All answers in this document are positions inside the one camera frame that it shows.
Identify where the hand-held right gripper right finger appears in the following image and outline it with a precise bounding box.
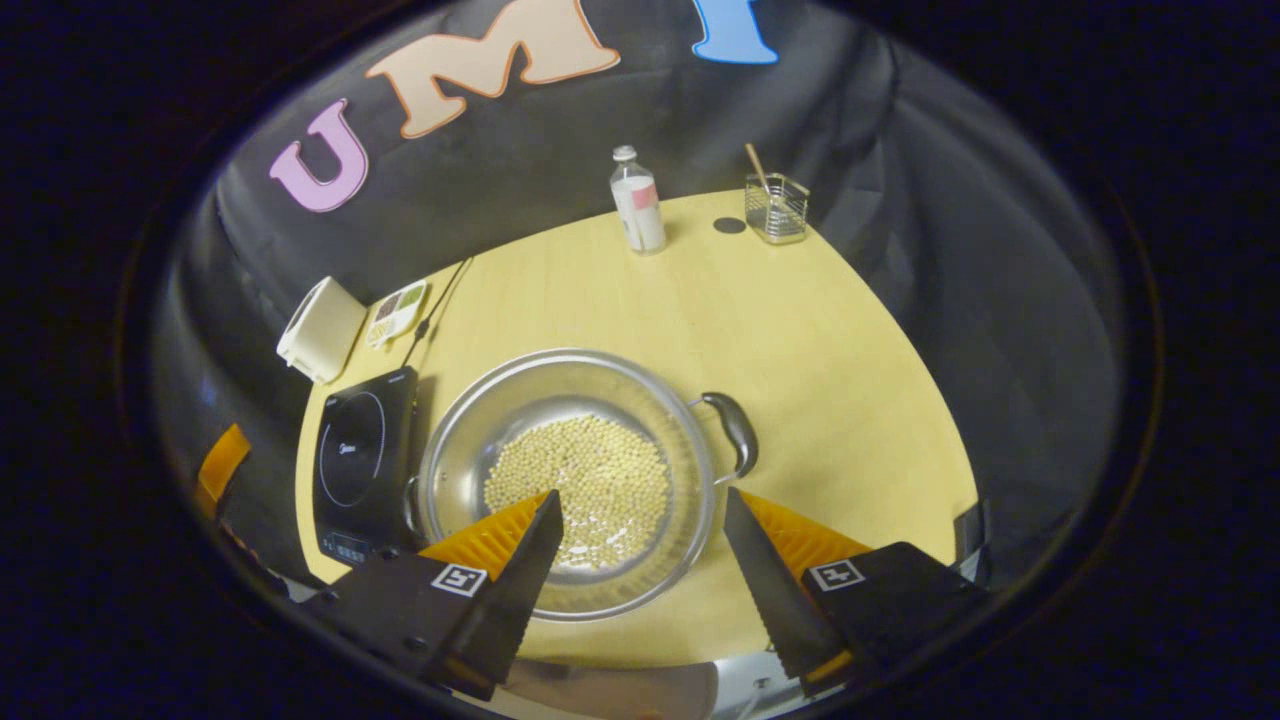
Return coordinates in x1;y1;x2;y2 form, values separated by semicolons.
722;486;993;698

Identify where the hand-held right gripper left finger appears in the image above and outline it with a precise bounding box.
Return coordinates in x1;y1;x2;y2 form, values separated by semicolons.
300;488;567;703

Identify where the black induction cooktop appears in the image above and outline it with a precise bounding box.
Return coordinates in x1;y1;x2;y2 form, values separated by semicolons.
312;366;421;568

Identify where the pile of yellow soybeans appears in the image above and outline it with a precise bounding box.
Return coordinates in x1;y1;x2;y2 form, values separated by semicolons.
483;415;673;573

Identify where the steel pot with black handles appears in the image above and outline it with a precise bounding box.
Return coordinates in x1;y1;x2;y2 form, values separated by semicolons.
403;347;761;623

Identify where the white toaster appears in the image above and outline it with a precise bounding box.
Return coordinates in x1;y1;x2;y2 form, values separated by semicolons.
276;276;369;385

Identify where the black table clamp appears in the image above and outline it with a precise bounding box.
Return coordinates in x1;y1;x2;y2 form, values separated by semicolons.
952;498;993;583

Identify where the white divided bean dish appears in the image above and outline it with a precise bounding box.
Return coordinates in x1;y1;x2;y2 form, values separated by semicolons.
365;279;431;349

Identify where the clear bottle with white label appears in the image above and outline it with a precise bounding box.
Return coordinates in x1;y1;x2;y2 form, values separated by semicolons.
609;145;668;256

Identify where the black power cable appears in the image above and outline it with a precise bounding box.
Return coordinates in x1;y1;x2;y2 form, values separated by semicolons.
400;255;476;369

